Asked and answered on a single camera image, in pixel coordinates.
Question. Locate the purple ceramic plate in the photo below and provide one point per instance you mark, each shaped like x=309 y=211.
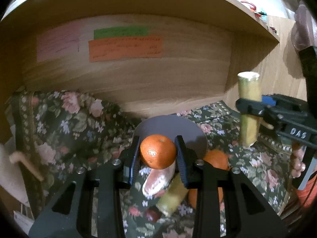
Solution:
x=171 y=126

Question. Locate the brown round hanging object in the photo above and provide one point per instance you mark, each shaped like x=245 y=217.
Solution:
x=303 y=34

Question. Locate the white blue box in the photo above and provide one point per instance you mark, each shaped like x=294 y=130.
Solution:
x=23 y=222

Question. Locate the wooden shelf board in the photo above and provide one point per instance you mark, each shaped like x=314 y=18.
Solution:
x=37 y=15

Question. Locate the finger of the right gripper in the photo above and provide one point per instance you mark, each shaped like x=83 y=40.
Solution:
x=282 y=100
x=250 y=107

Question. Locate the right hand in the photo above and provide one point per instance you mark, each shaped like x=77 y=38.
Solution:
x=297 y=165

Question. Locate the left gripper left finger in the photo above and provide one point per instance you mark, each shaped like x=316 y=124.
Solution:
x=69 y=212

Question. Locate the green paper note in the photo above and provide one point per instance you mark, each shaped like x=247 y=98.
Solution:
x=120 y=31

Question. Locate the orange sleeve forearm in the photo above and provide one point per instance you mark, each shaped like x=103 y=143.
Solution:
x=307 y=196

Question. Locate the green floral cloth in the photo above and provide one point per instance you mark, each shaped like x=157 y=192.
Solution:
x=62 y=131

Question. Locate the peeled pomelo segment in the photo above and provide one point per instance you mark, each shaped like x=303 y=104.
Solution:
x=158 y=180

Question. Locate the dark red plum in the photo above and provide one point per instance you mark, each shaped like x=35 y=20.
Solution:
x=153 y=214

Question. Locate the orange paper note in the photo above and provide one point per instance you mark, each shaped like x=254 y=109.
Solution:
x=117 y=48

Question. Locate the small orange mandarin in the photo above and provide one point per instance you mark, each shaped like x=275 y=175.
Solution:
x=158 y=151

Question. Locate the pink paper note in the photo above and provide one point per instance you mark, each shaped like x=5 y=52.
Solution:
x=58 y=42

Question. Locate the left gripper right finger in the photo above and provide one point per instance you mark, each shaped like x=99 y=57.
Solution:
x=247 y=212

